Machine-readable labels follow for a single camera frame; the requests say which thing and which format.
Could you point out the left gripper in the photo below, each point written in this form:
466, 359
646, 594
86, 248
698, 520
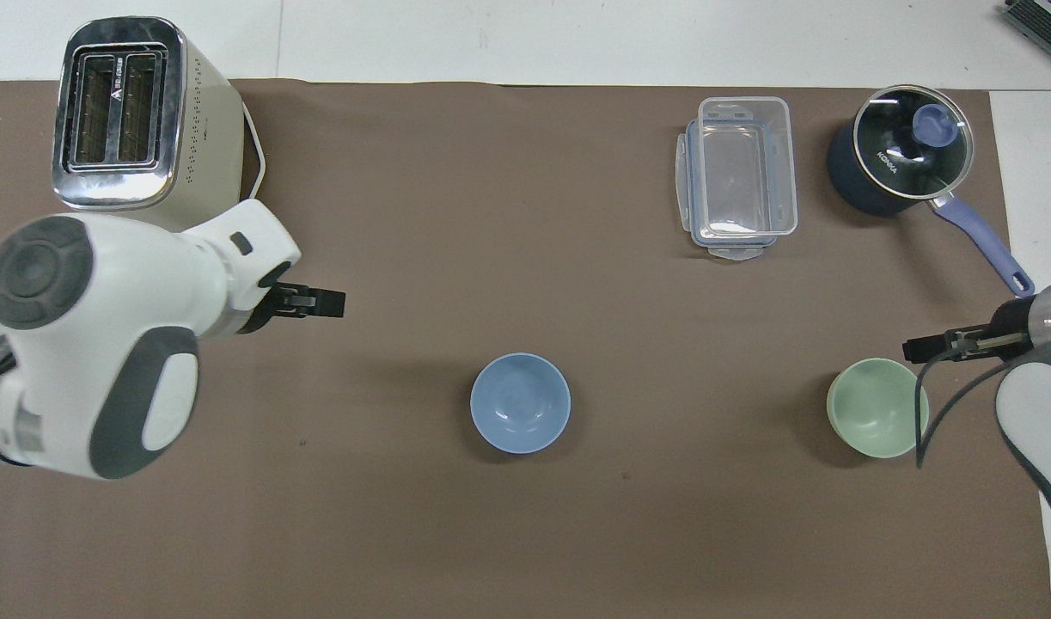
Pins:
278, 304

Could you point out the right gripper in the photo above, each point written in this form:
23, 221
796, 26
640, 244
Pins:
1011, 327

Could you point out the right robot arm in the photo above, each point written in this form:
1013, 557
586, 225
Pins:
1036, 413

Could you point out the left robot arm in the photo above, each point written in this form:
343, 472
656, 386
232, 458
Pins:
104, 344

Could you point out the green bowl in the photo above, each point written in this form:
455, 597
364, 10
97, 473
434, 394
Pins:
876, 408

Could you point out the blue bowl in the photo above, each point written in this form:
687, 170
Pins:
520, 404

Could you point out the cream and chrome toaster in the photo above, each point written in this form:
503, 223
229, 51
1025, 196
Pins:
207, 137

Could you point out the glass pot lid purple knob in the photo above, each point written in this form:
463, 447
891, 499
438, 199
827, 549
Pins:
903, 146

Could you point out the clear plastic food container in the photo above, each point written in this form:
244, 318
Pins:
744, 172

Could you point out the clear container lid blue seal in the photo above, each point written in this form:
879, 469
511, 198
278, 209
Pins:
683, 172

